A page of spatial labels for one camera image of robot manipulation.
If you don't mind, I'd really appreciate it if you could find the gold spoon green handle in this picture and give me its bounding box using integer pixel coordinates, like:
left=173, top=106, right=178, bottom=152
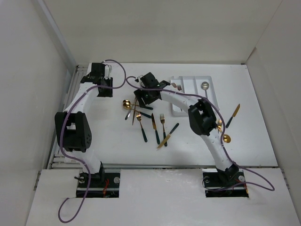
left=135, top=110, right=151, bottom=119
left=222, top=134, right=231, bottom=143
left=122, top=100, right=153, bottom=110

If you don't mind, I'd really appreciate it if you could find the gold knife green handle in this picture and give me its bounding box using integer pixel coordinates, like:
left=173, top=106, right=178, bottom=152
left=151, top=113, right=160, bottom=145
left=226, top=104, right=240, bottom=128
left=157, top=123, right=179, bottom=149

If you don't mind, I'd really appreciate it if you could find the silver spoon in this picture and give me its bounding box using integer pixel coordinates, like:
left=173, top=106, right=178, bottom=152
left=201, top=81, right=209, bottom=99

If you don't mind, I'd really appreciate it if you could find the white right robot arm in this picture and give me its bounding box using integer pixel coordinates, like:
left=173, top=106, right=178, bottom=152
left=134, top=73, right=238, bottom=186

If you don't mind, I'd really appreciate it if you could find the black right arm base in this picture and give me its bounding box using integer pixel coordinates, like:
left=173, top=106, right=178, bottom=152
left=202, top=170, right=249, bottom=198

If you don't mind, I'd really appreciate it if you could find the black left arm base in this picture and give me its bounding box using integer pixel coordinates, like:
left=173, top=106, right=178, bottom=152
left=74, top=172, right=120, bottom=198

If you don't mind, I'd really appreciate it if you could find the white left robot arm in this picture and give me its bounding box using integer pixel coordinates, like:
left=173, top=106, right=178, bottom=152
left=55, top=63, right=113, bottom=187

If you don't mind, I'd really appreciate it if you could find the silver fork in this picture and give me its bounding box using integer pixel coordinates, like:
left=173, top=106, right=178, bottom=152
left=125, top=98, right=137, bottom=120

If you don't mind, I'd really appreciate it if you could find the white plastic cutlery tray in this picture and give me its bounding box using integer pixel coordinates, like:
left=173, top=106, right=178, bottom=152
left=170, top=76, right=219, bottom=110

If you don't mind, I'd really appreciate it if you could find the gold fork green handle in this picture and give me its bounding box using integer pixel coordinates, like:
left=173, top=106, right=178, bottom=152
left=217, top=119, right=222, bottom=130
left=160, top=113, right=166, bottom=139
left=136, top=112, right=148, bottom=142

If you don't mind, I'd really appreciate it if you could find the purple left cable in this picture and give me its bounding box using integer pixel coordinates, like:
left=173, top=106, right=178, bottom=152
left=57, top=59, right=127, bottom=222

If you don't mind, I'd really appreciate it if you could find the purple cable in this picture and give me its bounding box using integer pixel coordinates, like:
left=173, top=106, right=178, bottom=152
left=57, top=59, right=127, bottom=222
left=126, top=75, right=276, bottom=192

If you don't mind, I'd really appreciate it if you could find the aluminium rail frame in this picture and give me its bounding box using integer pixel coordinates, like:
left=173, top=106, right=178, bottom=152
left=46, top=65, right=88, bottom=170

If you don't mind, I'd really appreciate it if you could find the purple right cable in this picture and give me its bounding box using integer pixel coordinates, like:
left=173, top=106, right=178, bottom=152
left=126, top=75, right=276, bottom=192

